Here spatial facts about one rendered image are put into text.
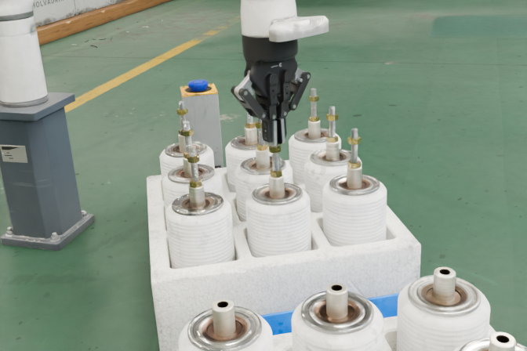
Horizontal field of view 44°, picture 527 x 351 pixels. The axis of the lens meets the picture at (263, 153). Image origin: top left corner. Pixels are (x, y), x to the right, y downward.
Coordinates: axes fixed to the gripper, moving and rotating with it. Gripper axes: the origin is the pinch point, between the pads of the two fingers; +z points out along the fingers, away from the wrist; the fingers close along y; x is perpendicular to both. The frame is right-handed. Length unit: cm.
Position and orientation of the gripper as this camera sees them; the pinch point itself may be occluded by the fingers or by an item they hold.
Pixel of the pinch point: (274, 130)
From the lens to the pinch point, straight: 93.8
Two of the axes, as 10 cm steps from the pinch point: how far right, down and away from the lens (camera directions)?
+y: -7.8, 2.6, -5.7
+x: 6.3, 2.5, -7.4
